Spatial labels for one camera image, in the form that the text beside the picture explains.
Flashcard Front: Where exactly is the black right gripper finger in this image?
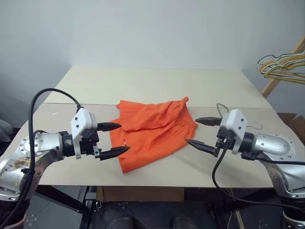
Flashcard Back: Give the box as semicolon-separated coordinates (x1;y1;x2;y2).
185;139;219;157
195;116;222;126

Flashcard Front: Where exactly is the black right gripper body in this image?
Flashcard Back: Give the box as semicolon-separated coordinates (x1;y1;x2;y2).
214;129;235;157

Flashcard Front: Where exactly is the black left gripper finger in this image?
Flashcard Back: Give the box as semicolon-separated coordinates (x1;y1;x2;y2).
96;122;122;132
99;146;131;161

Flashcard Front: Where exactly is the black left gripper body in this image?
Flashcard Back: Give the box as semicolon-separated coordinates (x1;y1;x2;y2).
80;128;102;160

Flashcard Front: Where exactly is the olive wire hanger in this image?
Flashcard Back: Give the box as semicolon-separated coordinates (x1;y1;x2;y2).
216;103;263;131

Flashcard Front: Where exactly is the orange shirt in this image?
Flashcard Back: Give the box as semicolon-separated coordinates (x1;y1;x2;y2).
109;96;199;176

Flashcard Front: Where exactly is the brown board under table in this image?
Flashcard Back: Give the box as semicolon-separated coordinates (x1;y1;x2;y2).
96;186;185;202

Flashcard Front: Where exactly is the brown cardboard box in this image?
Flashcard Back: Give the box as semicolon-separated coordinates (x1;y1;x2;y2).
277;112;305;144

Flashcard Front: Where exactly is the wooden clothes rack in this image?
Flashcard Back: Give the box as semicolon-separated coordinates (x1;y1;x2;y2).
261;35;305;98

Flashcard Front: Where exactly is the dark rounded shape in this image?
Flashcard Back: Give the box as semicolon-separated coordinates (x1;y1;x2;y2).
174;214;192;229

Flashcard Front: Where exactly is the thin wooden stick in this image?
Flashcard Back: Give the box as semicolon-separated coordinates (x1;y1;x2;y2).
234;209;245;229

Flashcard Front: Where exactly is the grey rounded object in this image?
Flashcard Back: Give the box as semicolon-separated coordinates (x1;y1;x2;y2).
0;119;14;142

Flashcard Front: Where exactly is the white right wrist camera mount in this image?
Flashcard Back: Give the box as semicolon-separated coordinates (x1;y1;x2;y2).
218;109;248;156

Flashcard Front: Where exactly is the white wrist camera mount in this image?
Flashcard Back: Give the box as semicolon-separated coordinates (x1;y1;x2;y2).
70;107;98;160
218;109;248;156

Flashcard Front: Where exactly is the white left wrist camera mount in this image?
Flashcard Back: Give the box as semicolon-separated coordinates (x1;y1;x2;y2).
70;107;98;160

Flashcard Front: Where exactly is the bunch of wire hangers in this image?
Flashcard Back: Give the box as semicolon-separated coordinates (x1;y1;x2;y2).
258;54;305;74

